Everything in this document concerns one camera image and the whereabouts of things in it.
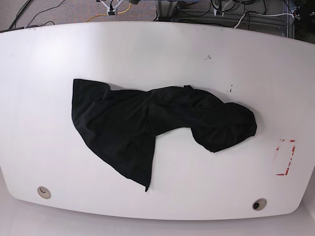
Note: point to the black t-shirt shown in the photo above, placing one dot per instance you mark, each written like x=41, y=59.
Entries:
x=121, y=126

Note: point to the right table grommet hole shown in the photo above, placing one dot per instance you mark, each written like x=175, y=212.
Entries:
x=259, y=204

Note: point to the aluminium frame stand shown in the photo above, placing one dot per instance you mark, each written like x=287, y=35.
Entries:
x=165, y=10

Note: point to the left table grommet hole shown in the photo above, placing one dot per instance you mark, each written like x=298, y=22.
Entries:
x=44, y=192

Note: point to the table grommet hole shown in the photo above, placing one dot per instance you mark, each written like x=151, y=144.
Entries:
x=259, y=204
x=44, y=192

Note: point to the red tape rectangle marking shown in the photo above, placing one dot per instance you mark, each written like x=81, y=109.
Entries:
x=283, y=157

